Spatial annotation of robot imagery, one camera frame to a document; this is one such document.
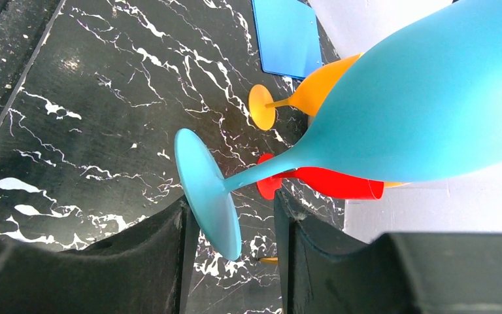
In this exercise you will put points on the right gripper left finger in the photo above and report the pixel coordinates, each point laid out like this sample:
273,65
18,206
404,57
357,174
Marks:
146,268

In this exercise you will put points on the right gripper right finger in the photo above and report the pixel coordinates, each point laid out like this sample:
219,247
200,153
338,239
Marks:
324,270

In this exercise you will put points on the red wine glass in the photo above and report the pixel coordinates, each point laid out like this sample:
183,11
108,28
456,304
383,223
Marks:
327,182

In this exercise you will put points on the yellow wine glass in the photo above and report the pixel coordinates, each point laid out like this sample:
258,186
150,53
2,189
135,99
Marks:
308,97

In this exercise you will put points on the light blue wine glass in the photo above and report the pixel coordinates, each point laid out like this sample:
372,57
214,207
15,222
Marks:
423,104

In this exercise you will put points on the blue flat sheet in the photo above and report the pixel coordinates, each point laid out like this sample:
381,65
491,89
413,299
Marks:
288,39

